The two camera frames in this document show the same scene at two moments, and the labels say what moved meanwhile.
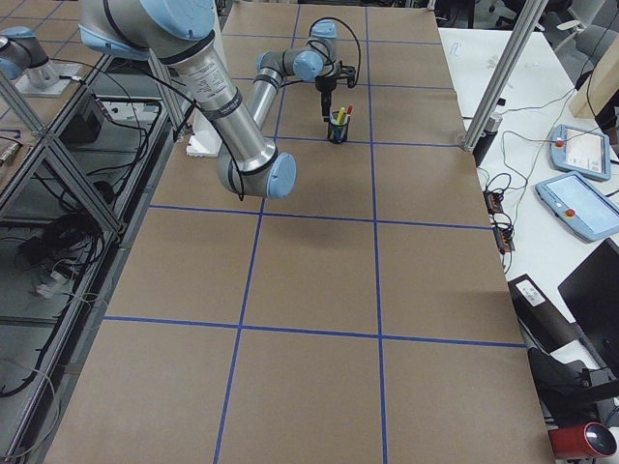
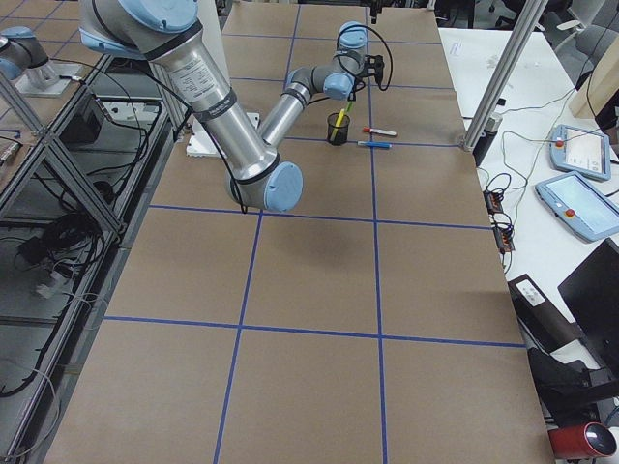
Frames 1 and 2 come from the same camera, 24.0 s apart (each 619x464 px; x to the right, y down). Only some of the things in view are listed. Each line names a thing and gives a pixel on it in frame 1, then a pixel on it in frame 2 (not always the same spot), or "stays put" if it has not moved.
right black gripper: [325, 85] → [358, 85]
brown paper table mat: [366, 318] stays put
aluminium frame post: [507, 65] stays put
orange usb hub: [493, 202] stays put
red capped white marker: [349, 111] → [379, 131]
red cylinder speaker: [591, 440] stays put
